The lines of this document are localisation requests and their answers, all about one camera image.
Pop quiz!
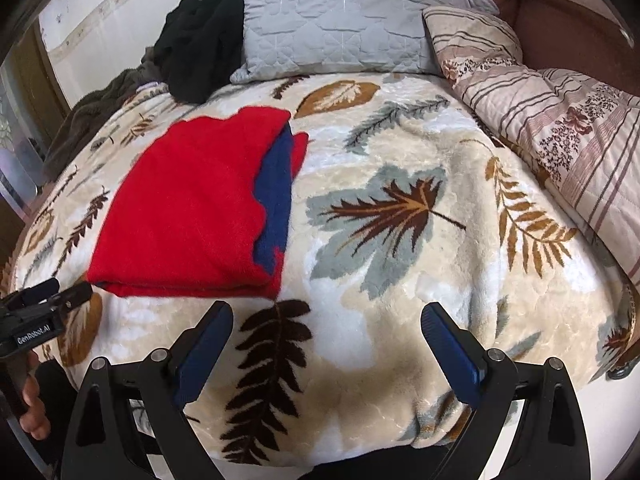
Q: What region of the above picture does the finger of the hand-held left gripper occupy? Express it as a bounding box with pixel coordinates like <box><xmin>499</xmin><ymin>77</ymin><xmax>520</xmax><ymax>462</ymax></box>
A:
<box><xmin>50</xmin><ymin>282</ymin><xmax>95</xmax><ymax>311</ymax></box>
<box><xmin>7</xmin><ymin>278</ymin><xmax>61</xmax><ymax>306</ymax></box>

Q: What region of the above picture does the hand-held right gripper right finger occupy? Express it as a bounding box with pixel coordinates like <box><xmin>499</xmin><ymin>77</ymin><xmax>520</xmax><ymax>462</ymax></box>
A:
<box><xmin>420</xmin><ymin>302</ymin><xmax>592</xmax><ymax>480</ymax></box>

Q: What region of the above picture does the striped floral pillow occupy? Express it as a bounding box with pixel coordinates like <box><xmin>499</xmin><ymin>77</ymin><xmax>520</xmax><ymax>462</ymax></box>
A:
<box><xmin>422</xmin><ymin>6</ymin><xmax>524</xmax><ymax>86</ymax></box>

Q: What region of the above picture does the black garment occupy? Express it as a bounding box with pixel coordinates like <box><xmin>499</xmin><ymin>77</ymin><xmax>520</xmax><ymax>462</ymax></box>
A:
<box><xmin>152</xmin><ymin>0</ymin><xmax>247</xmax><ymax>104</ymax></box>

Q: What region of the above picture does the red and blue sweater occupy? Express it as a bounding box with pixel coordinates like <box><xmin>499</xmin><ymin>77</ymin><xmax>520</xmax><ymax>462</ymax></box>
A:
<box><xmin>86</xmin><ymin>107</ymin><xmax>310</xmax><ymax>301</ymax></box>

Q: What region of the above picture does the striped floral quilt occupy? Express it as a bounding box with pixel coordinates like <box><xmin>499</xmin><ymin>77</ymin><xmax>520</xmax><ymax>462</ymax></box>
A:
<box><xmin>452</xmin><ymin>65</ymin><xmax>640</xmax><ymax>286</ymax></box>

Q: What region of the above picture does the leaf-print plush blanket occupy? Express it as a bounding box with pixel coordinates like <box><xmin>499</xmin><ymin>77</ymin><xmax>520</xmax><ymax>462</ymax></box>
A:
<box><xmin>10</xmin><ymin>72</ymin><xmax>636</xmax><ymax>466</ymax></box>

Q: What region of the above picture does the person's left hand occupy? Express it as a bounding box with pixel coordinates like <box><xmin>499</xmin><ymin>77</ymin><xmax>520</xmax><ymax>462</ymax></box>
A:
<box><xmin>20</xmin><ymin>350</ymin><xmax>51</xmax><ymax>439</ymax></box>

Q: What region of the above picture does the dark brown fuzzy blanket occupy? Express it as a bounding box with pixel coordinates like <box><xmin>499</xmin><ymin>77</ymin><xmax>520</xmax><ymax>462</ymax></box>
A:
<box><xmin>42</xmin><ymin>47</ymin><xmax>171</xmax><ymax>181</ymax></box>

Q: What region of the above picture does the brown wooden headboard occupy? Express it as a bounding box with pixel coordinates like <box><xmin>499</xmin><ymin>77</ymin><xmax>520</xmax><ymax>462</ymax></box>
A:
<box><xmin>460</xmin><ymin>0</ymin><xmax>640</xmax><ymax>98</ymax></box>

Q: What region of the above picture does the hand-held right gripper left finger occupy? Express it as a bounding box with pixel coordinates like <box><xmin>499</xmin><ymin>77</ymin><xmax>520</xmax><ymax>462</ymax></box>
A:
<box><xmin>60</xmin><ymin>300</ymin><xmax>235</xmax><ymax>480</ymax></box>

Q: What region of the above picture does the grey quilted pillow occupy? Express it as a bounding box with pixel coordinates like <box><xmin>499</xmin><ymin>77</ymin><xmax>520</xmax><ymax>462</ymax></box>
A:
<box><xmin>230</xmin><ymin>0</ymin><xmax>501</xmax><ymax>85</ymax></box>

